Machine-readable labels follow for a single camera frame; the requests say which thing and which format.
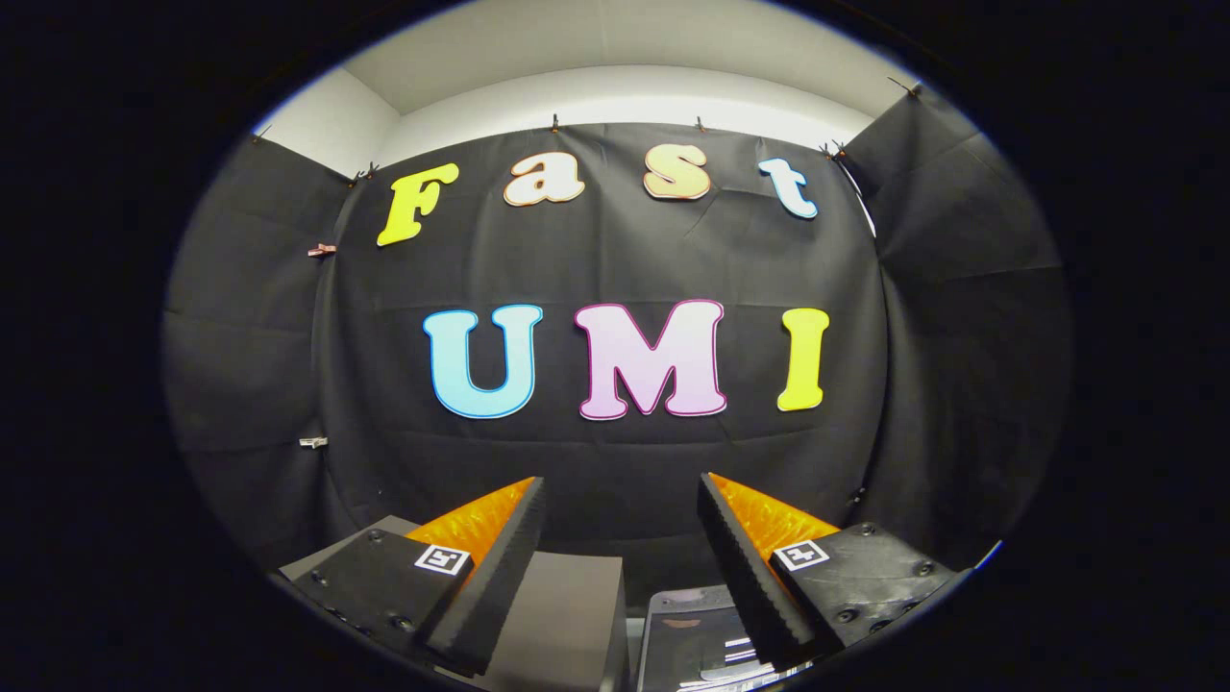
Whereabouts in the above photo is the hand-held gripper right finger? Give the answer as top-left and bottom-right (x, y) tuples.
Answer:
(697, 472), (964, 671)

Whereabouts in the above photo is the row of black clips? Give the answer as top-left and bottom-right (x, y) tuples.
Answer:
(252, 77), (922, 188)

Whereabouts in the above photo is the grey box stand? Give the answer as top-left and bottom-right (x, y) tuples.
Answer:
(277, 514), (632, 692)

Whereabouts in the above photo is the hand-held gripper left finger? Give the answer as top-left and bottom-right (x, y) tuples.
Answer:
(288, 476), (547, 677)

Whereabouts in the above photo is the grey washing machine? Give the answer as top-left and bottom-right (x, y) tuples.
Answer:
(629, 581), (818, 692)

